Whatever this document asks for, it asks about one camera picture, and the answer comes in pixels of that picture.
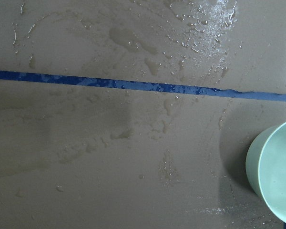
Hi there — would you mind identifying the mint green bowl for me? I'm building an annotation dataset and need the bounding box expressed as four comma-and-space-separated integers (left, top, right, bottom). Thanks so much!
245, 122, 286, 223

